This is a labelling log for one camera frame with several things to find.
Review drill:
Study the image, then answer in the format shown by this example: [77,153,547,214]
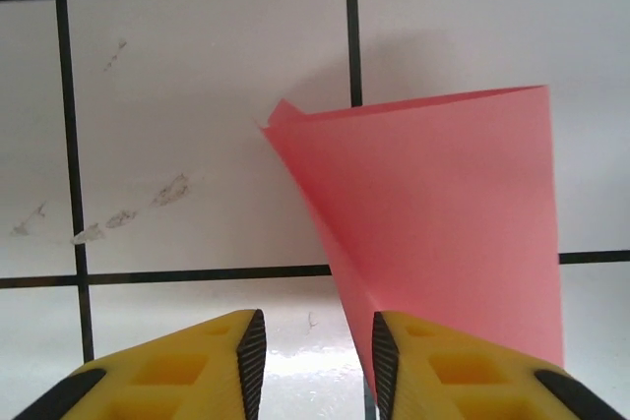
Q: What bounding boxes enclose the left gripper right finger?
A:
[371,310,627,420]

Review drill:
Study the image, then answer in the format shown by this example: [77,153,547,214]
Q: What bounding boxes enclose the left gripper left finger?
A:
[19,309,268,420]

